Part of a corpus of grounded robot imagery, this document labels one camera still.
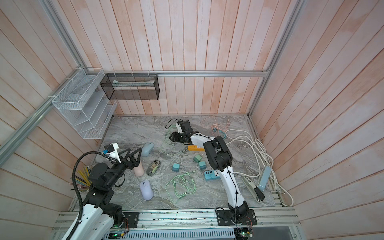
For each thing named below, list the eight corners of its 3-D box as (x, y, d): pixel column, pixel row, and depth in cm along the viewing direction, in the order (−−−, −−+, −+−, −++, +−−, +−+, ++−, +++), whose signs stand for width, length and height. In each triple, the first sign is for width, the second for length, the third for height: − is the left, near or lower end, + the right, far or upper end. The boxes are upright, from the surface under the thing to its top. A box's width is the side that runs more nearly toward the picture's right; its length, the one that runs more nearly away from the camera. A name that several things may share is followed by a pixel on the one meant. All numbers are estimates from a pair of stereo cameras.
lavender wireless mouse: (145, 202, 81) (144, 200, 79) (140, 184, 87) (138, 182, 85) (155, 197, 83) (154, 195, 80) (149, 179, 89) (148, 177, 87)
